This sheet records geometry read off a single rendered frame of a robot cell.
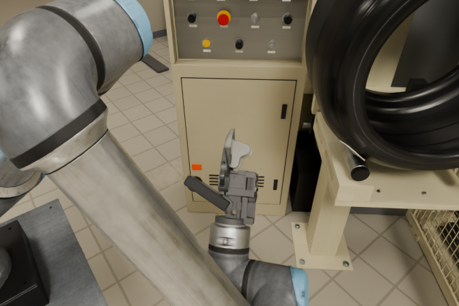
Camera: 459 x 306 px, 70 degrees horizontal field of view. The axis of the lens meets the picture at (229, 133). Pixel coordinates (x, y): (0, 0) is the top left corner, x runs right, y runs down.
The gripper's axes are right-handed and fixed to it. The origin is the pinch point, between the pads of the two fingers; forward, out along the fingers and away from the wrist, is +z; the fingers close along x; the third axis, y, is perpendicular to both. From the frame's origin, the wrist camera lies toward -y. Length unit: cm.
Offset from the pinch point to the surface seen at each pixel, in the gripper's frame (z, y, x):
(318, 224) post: -26, 29, -83
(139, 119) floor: 32, -104, -166
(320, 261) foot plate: -45, 32, -98
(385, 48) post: 33, 41, -26
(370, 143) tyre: 0.3, 31.6, -2.5
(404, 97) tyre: 18, 46, -26
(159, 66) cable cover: 99, -121, -229
